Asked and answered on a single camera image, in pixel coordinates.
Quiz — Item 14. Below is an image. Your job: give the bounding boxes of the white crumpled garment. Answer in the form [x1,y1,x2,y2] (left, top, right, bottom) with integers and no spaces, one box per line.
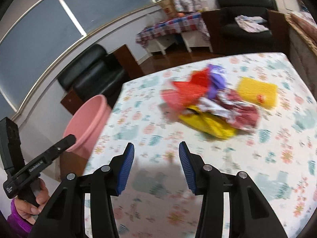
[235,15,270,33]

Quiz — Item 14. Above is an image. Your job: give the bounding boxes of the checkered tablecloth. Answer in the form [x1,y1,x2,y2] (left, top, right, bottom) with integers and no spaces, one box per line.
[136,12,210,47]

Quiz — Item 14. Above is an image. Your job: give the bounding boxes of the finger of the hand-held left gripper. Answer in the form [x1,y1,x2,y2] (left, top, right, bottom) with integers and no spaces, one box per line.
[42,134,77,165]

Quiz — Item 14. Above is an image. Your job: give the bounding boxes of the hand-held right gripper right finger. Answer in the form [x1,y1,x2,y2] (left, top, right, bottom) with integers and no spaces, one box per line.
[178,141,289,238]

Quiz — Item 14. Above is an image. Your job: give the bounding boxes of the window with blue blinds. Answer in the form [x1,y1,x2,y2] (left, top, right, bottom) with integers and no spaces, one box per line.
[0,0,171,116]

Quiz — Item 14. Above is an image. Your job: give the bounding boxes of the purple wrapper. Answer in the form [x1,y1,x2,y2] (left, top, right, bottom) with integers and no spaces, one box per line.
[207,64,227,98]

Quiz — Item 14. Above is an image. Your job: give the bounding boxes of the pink plastic basin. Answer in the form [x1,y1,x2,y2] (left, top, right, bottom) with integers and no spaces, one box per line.
[62,95,112,159]

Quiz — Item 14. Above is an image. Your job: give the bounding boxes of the person's left hand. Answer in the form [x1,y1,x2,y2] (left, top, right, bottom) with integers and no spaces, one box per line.
[15,178,50,225]

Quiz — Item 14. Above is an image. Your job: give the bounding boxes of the yellow studded sheet red sticker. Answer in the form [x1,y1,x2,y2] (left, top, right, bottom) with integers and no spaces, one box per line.
[237,77,278,109]

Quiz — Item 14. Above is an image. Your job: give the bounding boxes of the brown paper bag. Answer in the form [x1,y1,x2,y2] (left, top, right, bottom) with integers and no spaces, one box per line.
[158,0,177,15]

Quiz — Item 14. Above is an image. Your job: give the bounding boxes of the red snack wrapper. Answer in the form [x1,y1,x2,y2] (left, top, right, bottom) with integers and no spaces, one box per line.
[171,67,213,105]

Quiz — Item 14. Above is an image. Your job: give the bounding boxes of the yellow studded plastic sheet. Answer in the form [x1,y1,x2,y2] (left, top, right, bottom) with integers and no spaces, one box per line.
[179,105,238,139]

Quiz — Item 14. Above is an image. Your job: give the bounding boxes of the white side table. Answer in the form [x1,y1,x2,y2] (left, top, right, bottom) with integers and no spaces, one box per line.
[146,33,179,55]
[181,31,213,53]

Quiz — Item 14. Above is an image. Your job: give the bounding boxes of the floral bear tablecloth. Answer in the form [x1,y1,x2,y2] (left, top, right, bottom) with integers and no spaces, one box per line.
[83,52,317,238]

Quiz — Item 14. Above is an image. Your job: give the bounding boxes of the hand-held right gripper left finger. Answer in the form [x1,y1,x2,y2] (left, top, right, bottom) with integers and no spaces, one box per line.
[28,142,135,238]

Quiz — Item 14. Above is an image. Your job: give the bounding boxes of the black leather armchair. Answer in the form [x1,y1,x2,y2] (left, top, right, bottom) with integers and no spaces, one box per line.
[202,0,290,55]
[58,44,144,109]

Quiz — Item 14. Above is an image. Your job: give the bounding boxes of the pink dotted quilt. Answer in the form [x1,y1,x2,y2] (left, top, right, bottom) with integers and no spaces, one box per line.
[291,5,317,37]

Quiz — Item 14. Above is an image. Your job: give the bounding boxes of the person's left forearm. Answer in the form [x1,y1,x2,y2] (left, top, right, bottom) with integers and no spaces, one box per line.
[6,200,34,238]

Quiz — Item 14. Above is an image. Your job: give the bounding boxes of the pink translucent plastic bag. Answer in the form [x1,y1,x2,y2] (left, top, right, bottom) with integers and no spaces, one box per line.
[161,89,199,112]

